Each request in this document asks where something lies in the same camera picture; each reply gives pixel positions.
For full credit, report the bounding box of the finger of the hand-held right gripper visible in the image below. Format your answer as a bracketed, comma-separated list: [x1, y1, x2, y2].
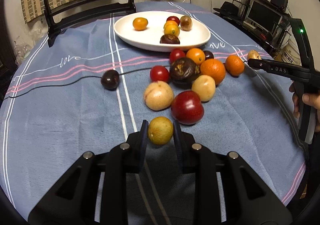
[247, 58, 274, 71]

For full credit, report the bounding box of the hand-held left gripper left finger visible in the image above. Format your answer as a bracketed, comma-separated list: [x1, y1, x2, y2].
[27, 120, 150, 225]

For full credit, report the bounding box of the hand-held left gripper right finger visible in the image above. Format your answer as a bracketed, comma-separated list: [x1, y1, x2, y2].
[172, 120, 293, 225]

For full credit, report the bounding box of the small yellow tan fruit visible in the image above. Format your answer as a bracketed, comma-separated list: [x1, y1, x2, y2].
[147, 116, 174, 146]

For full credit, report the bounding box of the large red plum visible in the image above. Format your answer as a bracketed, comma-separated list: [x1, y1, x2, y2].
[171, 90, 205, 125]
[166, 16, 181, 26]

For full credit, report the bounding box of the pale tan smooth fruit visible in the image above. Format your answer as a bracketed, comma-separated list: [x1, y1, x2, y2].
[191, 74, 216, 102]
[143, 80, 174, 111]

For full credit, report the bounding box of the large orange mandarin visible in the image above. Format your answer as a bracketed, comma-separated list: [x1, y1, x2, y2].
[200, 58, 226, 86]

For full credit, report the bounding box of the red cherry tomato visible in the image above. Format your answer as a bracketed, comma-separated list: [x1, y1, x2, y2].
[150, 65, 170, 82]
[169, 48, 186, 64]

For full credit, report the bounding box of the large dark brown fruit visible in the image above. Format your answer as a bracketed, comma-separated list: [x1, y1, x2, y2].
[169, 57, 202, 88]

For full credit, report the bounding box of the large tan round fruit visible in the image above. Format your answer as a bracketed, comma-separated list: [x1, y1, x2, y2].
[180, 15, 193, 31]

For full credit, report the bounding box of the dark brown oblong fruit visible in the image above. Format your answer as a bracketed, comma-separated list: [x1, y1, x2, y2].
[160, 34, 181, 45]

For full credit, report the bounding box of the yellow green citrus fruit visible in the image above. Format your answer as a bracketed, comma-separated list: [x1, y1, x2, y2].
[164, 24, 180, 38]

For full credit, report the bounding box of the white oval plate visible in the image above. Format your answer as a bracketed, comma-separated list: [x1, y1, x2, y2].
[113, 11, 211, 53]

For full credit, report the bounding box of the yellow kumquat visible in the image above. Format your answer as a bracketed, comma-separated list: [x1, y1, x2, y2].
[132, 17, 148, 31]

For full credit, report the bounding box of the person's right hand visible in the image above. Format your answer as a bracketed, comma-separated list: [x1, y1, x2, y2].
[289, 84, 320, 133]

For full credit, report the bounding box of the white plastic bucket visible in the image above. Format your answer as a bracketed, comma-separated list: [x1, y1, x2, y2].
[281, 37, 302, 65]

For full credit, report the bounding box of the black monitor and desk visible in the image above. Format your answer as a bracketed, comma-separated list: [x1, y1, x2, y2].
[217, 0, 300, 58]

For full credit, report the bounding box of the computer monitor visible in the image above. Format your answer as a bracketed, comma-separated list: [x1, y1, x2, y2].
[246, 0, 284, 31]

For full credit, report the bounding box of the black hat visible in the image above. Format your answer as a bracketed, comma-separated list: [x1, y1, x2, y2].
[213, 1, 240, 16]

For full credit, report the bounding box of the small orange citrus fruit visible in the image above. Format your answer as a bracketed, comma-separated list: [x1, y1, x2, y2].
[186, 48, 206, 65]

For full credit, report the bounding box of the blue striped tablecloth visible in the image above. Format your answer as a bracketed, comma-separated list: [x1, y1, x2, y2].
[0, 1, 309, 225]

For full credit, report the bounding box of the clear plastic bag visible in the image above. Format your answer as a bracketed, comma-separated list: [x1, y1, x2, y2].
[14, 37, 34, 65]

